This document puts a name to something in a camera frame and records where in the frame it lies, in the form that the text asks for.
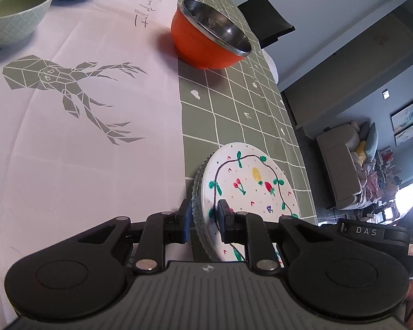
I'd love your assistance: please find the white towel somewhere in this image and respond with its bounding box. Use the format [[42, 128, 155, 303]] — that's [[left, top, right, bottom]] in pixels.
[[262, 49, 280, 85]]

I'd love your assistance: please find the orange steel bowl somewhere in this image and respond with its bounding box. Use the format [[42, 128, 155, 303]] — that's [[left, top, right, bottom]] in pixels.
[[171, 0, 253, 71]]

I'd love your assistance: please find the beige sofa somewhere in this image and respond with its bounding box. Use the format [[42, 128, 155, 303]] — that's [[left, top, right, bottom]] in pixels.
[[316, 122, 379, 211]]

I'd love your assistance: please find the black chair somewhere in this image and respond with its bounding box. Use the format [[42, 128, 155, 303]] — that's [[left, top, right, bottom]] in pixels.
[[237, 0, 296, 49]]

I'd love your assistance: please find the framed wall picture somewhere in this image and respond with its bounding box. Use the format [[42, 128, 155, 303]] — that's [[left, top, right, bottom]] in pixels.
[[390, 93, 413, 132], [394, 117, 413, 147]]

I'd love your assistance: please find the yellow cushion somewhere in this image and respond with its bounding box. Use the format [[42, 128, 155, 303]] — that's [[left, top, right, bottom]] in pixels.
[[354, 140, 367, 162]]

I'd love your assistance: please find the white painted plate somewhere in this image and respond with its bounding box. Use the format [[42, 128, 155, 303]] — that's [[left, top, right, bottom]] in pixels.
[[200, 142, 300, 262]]

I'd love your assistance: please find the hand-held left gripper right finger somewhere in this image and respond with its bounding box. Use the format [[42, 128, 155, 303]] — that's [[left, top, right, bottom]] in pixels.
[[218, 199, 334, 273]]

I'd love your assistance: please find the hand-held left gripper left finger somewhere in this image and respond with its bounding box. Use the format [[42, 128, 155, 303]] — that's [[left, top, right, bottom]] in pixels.
[[69, 199, 190, 273]]

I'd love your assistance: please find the clear glass plate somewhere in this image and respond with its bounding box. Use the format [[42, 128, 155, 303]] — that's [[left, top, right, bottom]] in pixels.
[[193, 158, 224, 262], [192, 156, 210, 221]]

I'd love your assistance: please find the green ceramic bowl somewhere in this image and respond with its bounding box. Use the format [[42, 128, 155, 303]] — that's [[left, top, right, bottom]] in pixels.
[[0, 0, 55, 47]]

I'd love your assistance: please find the teal cushion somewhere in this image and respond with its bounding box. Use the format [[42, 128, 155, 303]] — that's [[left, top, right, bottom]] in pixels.
[[365, 122, 379, 159]]

